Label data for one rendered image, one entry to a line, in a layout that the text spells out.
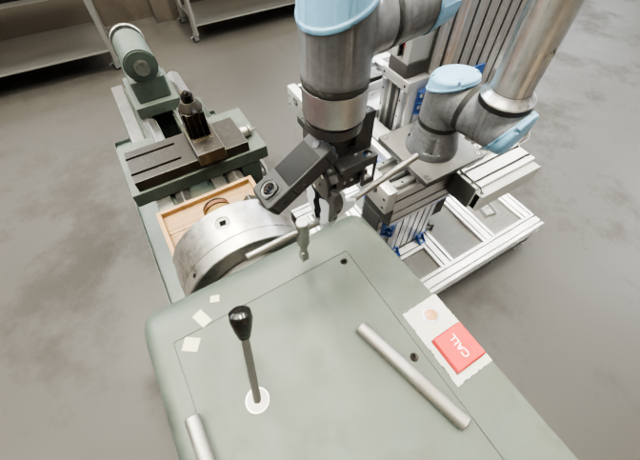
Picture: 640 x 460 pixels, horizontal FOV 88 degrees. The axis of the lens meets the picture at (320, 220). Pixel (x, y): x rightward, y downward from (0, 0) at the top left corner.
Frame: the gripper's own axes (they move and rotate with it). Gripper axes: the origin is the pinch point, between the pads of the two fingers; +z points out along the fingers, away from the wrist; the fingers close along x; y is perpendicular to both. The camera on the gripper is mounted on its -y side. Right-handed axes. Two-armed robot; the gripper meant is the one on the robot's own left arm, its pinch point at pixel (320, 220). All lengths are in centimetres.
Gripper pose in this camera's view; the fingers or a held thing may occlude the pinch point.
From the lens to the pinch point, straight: 54.8
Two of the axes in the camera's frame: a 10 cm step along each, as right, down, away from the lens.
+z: 0.1, 5.9, 8.1
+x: -5.3, -6.8, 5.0
